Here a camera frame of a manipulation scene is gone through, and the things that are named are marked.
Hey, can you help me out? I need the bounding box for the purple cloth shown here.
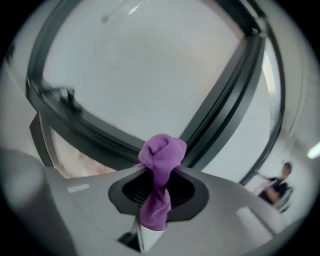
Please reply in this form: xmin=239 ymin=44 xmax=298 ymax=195
xmin=133 ymin=133 xmax=188 ymax=231

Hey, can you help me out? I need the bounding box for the black window frame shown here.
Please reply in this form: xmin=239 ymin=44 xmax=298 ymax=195
xmin=24 ymin=0 xmax=287 ymax=186

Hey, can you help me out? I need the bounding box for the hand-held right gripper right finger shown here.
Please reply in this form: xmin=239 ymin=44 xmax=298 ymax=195
xmin=141 ymin=166 xmax=289 ymax=256

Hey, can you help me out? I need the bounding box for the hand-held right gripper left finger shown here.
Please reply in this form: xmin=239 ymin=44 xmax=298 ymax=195
xmin=44 ymin=165 xmax=149 ymax=256

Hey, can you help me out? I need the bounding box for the white window pane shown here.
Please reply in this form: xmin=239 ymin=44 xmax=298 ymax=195
xmin=42 ymin=0 xmax=248 ymax=151

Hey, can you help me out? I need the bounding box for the white ceiling light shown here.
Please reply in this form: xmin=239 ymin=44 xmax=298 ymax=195
xmin=306 ymin=141 xmax=320 ymax=160

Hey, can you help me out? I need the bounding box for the black window handle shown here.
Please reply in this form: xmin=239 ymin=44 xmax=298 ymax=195
xmin=42 ymin=84 xmax=84 ymax=114

